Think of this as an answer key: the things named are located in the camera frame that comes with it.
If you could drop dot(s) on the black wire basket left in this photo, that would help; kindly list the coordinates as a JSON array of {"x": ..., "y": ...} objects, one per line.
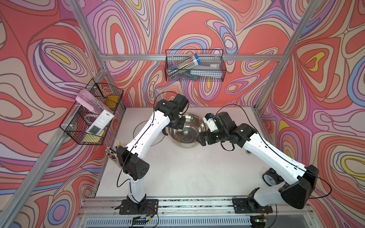
[{"x": 79, "y": 119}]

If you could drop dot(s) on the black alarm clock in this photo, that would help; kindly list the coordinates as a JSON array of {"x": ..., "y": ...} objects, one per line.
[{"x": 271, "y": 177}]

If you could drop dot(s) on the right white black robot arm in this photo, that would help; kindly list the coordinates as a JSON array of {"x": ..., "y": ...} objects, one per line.
[{"x": 299, "y": 181}]

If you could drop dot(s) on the white remote control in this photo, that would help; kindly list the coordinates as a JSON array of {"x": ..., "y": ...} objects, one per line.
[{"x": 100, "y": 123}]

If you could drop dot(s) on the grey white box in basket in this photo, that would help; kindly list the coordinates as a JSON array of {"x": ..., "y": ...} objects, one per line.
[{"x": 208, "y": 68}]

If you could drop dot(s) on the stainless steel pot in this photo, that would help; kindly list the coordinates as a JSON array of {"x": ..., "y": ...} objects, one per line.
[{"x": 187, "y": 137}]

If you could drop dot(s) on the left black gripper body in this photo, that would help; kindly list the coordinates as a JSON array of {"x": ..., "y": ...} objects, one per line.
[{"x": 178, "y": 123}]

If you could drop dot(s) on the yellow object in basket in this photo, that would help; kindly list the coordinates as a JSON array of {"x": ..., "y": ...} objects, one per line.
[{"x": 112, "y": 102}]

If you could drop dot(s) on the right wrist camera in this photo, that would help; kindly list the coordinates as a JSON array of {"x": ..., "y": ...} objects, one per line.
[{"x": 210, "y": 122}]

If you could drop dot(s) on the pen cup with pens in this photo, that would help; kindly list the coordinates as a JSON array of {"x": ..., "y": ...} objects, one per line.
[{"x": 111, "y": 152}]

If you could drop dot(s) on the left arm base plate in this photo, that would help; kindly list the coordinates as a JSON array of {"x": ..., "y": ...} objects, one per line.
[{"x": 138, "y": 206}]

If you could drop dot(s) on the black wire basket back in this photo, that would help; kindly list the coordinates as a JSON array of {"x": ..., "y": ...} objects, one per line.
[{"x": 173, "y": 55}]

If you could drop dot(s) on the aluminium rail front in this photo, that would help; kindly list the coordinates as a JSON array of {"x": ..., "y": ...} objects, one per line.
[{"x": 191, "y": 212}]

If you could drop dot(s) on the tube of straws blue cap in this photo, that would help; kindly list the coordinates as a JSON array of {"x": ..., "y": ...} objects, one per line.
[{"x": 181, "y": 66}]

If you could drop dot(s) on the pink box in basket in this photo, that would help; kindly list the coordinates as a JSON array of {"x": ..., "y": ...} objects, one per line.
[{"x": 88, "y": 101}]

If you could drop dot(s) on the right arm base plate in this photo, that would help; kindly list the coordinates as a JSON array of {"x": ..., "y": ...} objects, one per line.
[{"x": 247, "y": 206}]

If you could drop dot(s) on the black wire basket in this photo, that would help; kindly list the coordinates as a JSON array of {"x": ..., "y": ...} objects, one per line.
[
  {"x": 173, "y": 55},
  {"x": 79, "y": 119}
]

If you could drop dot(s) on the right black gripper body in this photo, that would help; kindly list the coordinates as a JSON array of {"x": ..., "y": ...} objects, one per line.
[{"x": 212, "y": 137}]

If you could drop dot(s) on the glass pot lid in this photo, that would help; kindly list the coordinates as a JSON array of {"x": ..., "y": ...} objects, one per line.
[{"x": 140, "y": 129}]

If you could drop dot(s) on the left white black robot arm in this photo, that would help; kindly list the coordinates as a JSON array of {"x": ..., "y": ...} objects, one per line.
[{"x": 131, "y": 157}]

